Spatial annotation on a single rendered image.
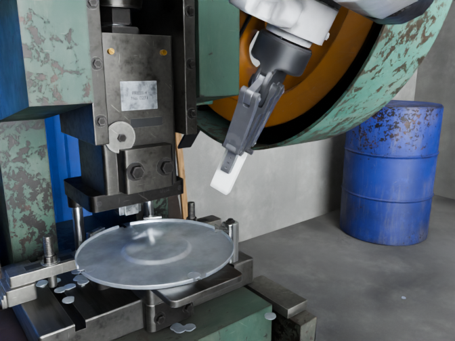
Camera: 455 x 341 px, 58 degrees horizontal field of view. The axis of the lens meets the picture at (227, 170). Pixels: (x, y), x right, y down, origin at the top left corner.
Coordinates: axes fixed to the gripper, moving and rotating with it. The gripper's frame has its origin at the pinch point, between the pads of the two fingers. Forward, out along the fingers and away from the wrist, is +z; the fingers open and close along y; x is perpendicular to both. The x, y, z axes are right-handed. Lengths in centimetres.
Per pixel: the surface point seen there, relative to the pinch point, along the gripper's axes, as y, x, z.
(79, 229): 7.3, 25.9, 31.8
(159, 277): -3.0, 2.4, 21.3
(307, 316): 19.5, -22.7, 28.0
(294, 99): 33.7, 1.8, -7.6
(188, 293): -5.5, -3.7, 18.7
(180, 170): 115, 52, 62
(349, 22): 27.7, -2.3, -25.6
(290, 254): 173, -12, 103
